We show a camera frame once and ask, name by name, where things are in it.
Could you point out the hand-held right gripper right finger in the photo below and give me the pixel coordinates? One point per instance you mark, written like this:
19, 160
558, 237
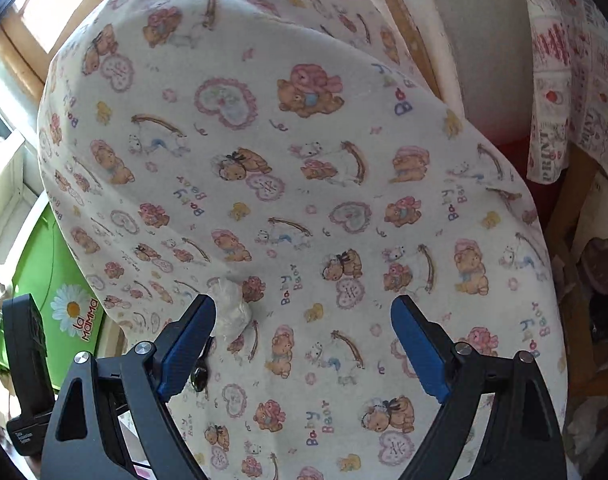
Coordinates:
419, 355

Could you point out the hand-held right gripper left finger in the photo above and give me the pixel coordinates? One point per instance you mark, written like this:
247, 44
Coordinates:
183, 360

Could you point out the white tissue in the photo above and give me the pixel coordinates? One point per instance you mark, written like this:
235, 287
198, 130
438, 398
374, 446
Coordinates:
231, 310

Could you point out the green plastic storage bin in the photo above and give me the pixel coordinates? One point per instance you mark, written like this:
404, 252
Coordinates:
48, 270

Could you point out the bear print cloth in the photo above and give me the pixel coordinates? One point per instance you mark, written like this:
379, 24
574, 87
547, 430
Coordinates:
334, 185

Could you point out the red cloth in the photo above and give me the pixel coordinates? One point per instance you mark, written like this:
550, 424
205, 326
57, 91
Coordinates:
521, 170

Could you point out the patchwork print cloth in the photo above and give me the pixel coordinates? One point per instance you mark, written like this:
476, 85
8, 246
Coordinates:
574, 60

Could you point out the wooden window frame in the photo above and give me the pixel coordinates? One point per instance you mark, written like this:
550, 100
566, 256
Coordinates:
28, 45

